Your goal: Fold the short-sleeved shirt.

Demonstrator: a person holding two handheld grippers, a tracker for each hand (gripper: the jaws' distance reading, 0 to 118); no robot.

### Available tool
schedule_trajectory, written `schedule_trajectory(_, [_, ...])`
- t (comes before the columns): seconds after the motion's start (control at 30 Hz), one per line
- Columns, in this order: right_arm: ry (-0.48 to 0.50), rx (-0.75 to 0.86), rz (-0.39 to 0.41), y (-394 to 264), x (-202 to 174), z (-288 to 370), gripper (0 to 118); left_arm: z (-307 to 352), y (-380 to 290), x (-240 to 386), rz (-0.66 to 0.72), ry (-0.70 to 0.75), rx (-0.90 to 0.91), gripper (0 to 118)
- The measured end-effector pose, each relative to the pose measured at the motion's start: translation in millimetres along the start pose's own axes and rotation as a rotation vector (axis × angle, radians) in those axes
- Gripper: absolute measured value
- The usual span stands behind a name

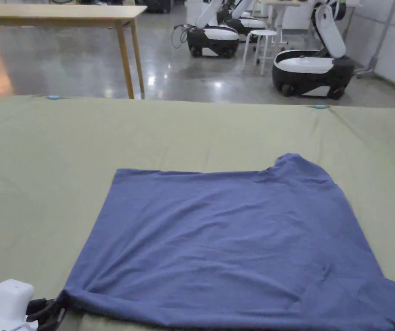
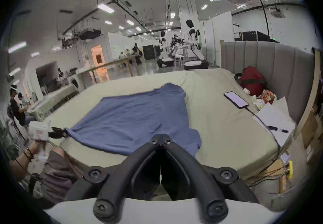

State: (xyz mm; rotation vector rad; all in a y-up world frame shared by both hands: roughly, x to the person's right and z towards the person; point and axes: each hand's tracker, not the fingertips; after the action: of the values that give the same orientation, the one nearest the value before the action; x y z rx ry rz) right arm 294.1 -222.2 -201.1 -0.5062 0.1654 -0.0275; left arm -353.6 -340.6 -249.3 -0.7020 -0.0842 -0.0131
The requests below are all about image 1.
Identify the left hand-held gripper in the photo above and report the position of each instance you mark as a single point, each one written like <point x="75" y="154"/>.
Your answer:
<point x="4" y="307"/>

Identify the blue shirt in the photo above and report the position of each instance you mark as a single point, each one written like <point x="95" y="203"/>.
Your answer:
<point x="225" y="241"/>

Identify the bed with pale green sheet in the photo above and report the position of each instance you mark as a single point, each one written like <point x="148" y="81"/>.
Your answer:
<point x="38" y="165"/>

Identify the blue sheet clip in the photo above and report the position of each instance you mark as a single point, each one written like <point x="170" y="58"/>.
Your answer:
<point x="54" y="97"/>
<point x="320" y="107"/>

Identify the white and black wheeled robot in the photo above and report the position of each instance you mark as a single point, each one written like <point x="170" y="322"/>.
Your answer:
<point x="250" y="22"/>
<point x="314" y="69"/>
<point x="214" y="38"/>

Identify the white desk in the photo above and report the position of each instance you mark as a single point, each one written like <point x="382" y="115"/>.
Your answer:
<point x="287" y="13"/>

